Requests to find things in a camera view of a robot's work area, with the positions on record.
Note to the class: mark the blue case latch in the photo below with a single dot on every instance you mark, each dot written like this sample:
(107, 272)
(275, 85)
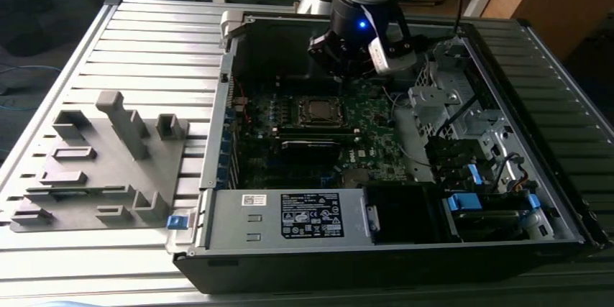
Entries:
(176, 222)

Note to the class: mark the black RAM slot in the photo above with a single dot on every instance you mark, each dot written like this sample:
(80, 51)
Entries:
(317, 128)

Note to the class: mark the silver CPU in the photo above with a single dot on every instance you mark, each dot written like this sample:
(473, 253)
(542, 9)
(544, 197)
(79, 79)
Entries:
(321, 109)

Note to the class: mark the CPU socket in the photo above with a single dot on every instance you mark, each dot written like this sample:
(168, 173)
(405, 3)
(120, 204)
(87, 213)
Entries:
(301, 122)

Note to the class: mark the blue bay latch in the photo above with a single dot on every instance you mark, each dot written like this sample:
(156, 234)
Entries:
(474, 174)

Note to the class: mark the silver disk bay cage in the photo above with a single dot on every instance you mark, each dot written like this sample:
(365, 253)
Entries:
(429, 96)

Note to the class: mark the black graphics card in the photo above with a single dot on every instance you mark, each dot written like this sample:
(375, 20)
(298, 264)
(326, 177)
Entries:
(311, 152)

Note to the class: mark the black fan shroud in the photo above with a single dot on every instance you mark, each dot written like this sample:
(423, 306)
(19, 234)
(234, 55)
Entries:
(398, 213)

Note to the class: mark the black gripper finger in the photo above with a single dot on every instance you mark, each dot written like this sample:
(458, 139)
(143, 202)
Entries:
(329, 48)

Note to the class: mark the grey power supply unit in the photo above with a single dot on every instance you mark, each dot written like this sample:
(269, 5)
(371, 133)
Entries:
(230, 228)

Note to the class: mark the grey case hinge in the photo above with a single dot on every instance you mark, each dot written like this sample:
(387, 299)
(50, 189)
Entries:
(230, 21)

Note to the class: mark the pale blue object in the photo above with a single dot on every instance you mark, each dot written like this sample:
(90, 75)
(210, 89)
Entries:
(67, 304)

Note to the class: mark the brown chipset heatsink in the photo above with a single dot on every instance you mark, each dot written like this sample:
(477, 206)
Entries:
(357, 176)

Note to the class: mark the black open PC case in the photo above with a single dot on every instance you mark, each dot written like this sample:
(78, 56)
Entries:
(335, 271)

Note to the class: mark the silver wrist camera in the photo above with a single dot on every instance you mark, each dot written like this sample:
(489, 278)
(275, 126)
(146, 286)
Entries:
(391, 64)

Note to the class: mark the green motherboard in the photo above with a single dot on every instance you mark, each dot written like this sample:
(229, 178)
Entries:
(379, 149)

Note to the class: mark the grey plastic bar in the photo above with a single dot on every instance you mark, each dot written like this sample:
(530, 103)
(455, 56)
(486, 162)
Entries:
(407, 134)

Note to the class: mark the hard disk in blue carrier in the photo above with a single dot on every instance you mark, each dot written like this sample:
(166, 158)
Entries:
(462, 201)

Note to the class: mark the black office chair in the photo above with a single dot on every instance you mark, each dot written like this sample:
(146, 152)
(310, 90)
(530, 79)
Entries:
(28, 34)

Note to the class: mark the grey parts rack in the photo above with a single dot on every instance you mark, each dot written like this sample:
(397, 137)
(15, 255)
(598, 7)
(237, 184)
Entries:
(110, 163)

